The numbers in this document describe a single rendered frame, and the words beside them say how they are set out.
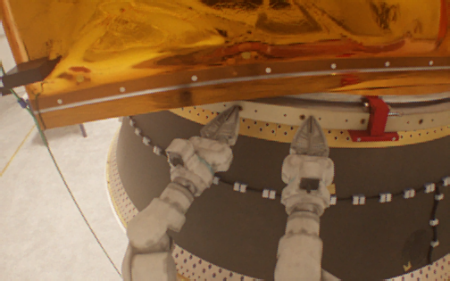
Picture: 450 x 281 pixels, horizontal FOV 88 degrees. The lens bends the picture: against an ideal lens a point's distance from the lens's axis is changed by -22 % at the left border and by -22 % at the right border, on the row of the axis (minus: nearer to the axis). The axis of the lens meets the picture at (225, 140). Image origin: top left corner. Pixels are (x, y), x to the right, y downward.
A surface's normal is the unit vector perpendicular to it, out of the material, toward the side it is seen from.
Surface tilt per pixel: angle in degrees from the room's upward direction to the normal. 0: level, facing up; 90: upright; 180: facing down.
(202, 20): 95
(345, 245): 62
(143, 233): 12
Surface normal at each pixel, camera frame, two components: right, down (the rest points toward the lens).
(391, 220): -0.02, 0.12
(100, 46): 0.07, 0.60
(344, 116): -0.18, 0.57
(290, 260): -0.18, -0.80
